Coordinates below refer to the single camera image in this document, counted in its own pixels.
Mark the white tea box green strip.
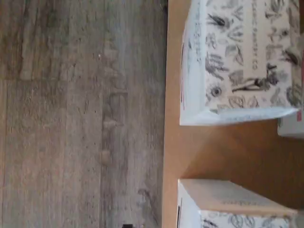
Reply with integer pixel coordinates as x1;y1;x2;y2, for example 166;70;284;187
177;178;304;228

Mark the wooden shelf board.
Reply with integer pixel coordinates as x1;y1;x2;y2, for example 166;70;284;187
161;0;304;228

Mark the white floral tea box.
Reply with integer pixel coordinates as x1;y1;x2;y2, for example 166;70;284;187
277;111;304;138

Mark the white tea box pink strip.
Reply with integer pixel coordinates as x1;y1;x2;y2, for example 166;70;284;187
179;0;304;126

